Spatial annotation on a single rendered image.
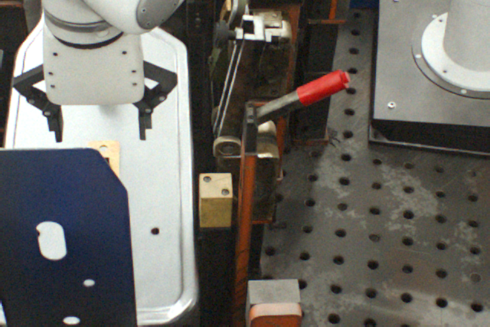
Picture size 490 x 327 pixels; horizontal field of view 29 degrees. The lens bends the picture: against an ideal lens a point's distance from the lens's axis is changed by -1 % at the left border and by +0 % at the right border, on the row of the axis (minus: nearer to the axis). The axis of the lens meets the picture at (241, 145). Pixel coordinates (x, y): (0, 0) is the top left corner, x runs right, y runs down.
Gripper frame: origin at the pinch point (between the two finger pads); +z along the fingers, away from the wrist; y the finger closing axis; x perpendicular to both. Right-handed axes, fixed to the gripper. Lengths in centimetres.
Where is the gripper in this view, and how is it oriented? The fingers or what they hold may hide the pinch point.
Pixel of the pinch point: (100, 126)
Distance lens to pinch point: 106.6
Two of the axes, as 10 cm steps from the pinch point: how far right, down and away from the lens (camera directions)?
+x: 0.6, 7.5, -6.6
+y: -10.0, 0.3, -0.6
